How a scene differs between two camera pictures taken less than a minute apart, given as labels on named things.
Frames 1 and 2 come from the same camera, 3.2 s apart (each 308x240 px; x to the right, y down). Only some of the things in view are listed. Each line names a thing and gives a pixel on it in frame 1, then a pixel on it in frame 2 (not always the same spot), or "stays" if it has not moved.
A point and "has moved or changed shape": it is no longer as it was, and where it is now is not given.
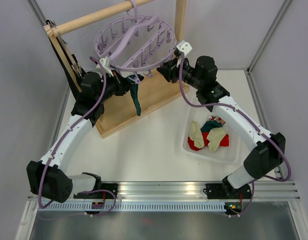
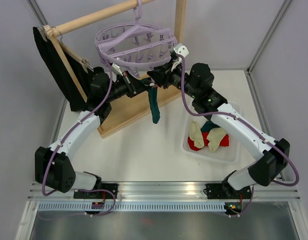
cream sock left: [195, 134] stays
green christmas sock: [133, 80] to [152, 93]
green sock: [210, 125] stays
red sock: [225, 143] stays
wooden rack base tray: [156, 92] stays
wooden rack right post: [180, 21] stays
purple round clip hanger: [134, 44] has moved or changed shape
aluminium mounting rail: [160, 190] stays
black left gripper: [122, 87] to [133, 85]
